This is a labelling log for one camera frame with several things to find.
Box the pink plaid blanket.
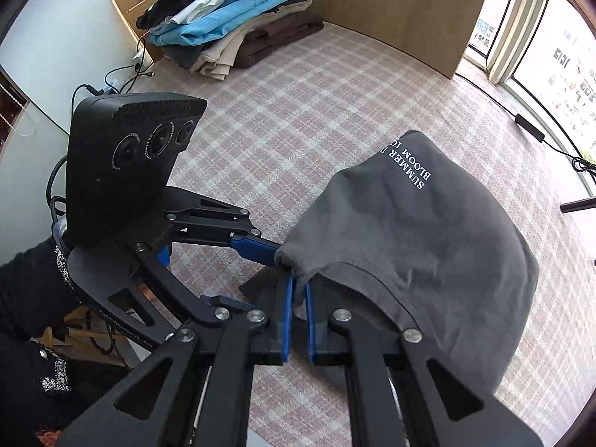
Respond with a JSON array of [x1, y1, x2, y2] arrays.
[[105, 21, 596, 447]]

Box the black tripod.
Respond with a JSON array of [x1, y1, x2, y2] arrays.
[[560, 196, 596, 215]]

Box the grey t-shirt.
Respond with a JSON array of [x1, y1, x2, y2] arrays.
[[275, 129, 540, 394]]

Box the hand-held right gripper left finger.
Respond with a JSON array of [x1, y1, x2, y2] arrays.
[[56, 272, 296, 447]]

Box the dark grey folded garment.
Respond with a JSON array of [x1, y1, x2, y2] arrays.
[[161, 42, 208, 70]]

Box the black plug cable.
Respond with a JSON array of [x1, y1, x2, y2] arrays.
[[72, 63, 156, 98]]

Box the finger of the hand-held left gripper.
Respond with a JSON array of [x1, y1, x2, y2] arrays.
[[133, 241, 256, 326], [161, 186, 283, 267]]

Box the person's torso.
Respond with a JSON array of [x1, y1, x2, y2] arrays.
[[0, 330, 136, 447]]

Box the brown folded garment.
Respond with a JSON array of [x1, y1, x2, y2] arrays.
[[237, 12, 325, 70]]

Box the white window frame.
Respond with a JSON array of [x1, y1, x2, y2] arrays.
[[459, 0, 596, 196]]

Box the apartment buildings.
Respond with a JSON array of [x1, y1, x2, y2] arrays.
[[470, 0, 596, 150]]

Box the beige folded garment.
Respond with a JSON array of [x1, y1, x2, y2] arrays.
[[191, 0, 313, 82]]

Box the black inline cable controller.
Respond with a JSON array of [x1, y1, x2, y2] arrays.
[[514, 112, 546, 143]]

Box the wooden board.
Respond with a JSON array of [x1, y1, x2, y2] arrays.
[[298, 0, 495, 80]]

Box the wooden stool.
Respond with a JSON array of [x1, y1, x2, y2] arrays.
[[44, 307, 126, 368]]

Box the person's left forearm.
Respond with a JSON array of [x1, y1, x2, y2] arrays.
[[0, 235, 87, 336]]

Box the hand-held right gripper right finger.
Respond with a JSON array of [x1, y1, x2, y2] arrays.
[[305, 279, 545, 447]]

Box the black ring light cable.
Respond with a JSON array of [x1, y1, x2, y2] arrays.
[[459, 72, 596, 173]]

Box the light blue folded garment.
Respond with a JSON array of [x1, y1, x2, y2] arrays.
[[149, 0, 323, 47]]

